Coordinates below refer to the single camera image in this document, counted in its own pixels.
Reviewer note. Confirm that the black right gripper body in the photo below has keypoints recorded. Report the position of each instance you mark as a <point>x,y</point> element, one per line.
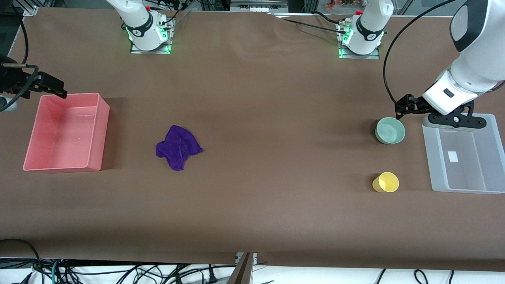
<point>12,80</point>

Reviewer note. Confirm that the green bowl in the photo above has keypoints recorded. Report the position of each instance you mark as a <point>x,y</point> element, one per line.
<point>389,131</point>

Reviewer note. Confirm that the yellow cup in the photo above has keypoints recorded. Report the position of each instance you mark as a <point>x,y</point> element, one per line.
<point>386,182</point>

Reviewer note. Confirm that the purple cloth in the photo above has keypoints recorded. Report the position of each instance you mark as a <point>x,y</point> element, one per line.
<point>177,146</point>

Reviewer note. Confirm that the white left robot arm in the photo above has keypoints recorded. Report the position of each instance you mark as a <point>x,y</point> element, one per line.
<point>477,39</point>

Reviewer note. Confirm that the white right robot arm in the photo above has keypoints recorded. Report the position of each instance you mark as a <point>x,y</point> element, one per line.
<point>144,31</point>

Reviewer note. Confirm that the pink plastic bin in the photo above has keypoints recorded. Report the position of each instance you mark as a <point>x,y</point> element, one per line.
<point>65,134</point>

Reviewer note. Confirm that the white label sticker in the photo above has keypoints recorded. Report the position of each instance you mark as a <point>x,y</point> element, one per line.
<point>453,156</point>

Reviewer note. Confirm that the clear plastic bin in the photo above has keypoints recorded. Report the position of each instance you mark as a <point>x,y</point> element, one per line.
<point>469,169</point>

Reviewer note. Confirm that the grey equipment box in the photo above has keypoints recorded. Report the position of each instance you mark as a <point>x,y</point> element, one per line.
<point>258,4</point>

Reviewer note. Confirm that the aluminium table edge profile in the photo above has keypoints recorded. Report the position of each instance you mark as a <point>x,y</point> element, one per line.
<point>242,270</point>

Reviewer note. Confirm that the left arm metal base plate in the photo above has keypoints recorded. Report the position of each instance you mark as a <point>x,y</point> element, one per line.
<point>375,55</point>

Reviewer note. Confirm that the aluminium frame profile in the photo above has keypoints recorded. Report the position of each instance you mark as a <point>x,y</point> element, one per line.
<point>28,7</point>

